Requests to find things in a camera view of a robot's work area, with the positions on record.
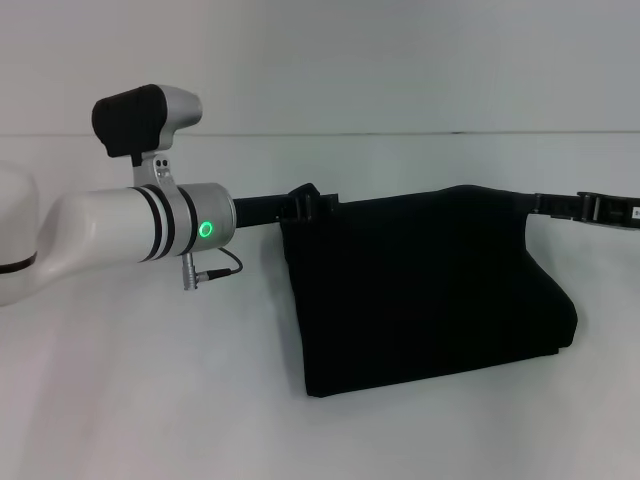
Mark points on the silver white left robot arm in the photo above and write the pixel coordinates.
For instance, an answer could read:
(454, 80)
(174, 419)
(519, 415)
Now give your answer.
(100, 230)

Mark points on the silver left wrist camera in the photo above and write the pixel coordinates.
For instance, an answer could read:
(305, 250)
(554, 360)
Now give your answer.
(145, 120)

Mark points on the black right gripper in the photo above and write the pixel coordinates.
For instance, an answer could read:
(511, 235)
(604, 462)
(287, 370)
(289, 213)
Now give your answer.
(612, 210)

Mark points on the black shirt with FREE print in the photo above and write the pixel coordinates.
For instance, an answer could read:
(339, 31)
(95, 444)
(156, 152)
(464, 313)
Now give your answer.
(425, 290)

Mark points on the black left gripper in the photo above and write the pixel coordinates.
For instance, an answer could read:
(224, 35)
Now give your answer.
(260, 210)

